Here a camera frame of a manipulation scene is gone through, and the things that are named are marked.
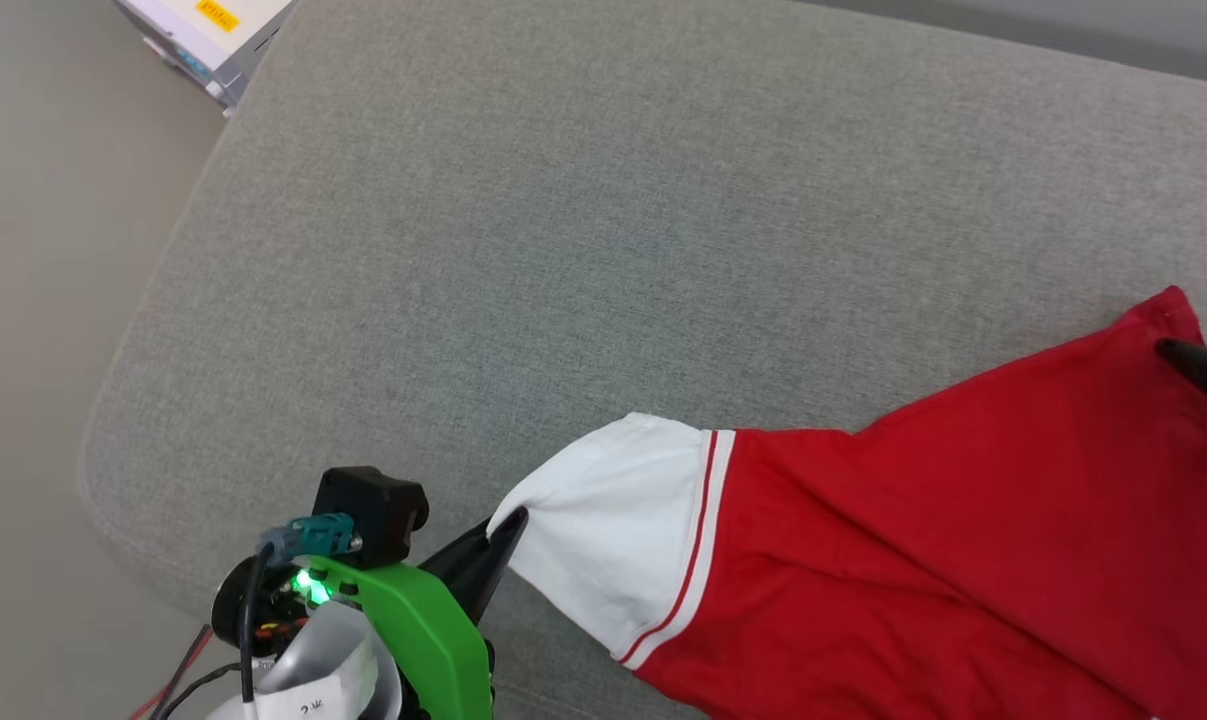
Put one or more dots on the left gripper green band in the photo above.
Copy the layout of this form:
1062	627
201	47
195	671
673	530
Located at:
433	630

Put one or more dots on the red and white garment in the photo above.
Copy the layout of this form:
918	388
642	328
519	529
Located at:
913	560

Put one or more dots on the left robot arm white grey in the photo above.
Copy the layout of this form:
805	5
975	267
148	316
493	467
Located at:
323	670

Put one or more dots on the white power supply box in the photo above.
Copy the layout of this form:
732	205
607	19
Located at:
203	40

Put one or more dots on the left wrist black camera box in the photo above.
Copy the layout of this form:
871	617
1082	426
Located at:
373	515

